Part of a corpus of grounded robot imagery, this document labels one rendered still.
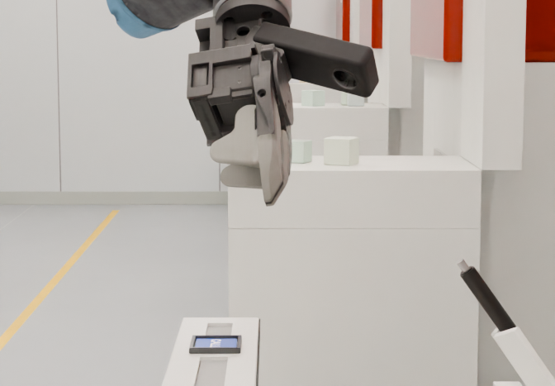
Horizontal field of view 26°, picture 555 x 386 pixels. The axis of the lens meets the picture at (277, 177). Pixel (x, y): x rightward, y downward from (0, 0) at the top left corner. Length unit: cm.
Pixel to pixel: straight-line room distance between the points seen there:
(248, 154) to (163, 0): 26
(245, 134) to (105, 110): 809
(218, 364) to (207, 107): 34
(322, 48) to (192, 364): 39
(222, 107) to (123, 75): 802
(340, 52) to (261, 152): 13
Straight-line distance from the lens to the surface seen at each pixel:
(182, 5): 121
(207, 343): 134
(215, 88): 105
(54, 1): 914
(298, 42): 108
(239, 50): 107
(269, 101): 101
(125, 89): 907
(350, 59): 105
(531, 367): 89
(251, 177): 104
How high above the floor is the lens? 131
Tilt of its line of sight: 7 degrees down
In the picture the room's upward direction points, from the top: straight up
